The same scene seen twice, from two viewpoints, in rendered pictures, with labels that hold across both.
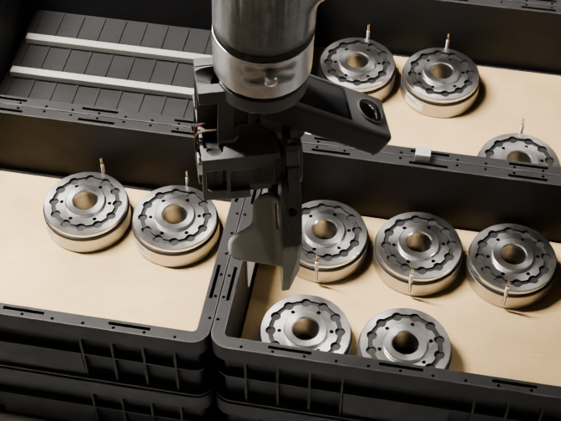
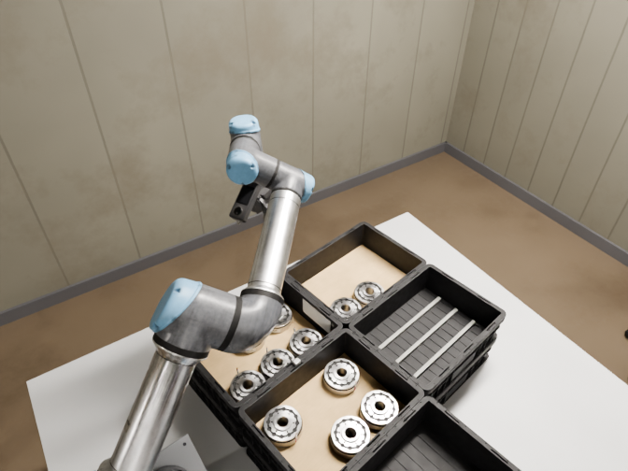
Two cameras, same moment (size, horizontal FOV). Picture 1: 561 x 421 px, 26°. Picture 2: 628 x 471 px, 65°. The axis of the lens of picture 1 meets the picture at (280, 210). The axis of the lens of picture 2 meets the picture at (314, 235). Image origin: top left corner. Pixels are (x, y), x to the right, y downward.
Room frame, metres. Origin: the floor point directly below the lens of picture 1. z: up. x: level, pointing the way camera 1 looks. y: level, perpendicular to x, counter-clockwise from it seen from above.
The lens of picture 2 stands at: (1.47, -0.78, 2.10)
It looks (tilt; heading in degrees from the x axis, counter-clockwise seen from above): 41 degrees down; 127
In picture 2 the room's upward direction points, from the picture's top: straight up
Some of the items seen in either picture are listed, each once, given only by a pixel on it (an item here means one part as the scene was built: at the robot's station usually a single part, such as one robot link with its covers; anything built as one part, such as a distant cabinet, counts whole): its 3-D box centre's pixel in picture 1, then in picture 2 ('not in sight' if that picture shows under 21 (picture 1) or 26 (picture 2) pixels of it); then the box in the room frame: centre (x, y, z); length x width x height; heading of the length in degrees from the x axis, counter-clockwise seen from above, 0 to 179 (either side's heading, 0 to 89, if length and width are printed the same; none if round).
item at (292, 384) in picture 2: (436, 107); (332, 414); (1.11, -0.20, 0.87); 0.40 x 0.30 x 0.11; 80
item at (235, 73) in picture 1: (263, 51); not in sight; (0.67, 0.01, 1.37); 0.08 x 0.08 x 0.05
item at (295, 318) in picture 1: (305, 330); not in sight; (0.76, -0.03, 0.86); 0.05 x 0.05 x 0.01
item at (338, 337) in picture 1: (305, 332); (276, 314); (0.76, -0.03, 0.86); 0.10 x 0.10 x 0.01
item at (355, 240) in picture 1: (324, 233); (306, 341); (0.90, -0.05, 0.86); 0.10 x 0.10 x 0.01
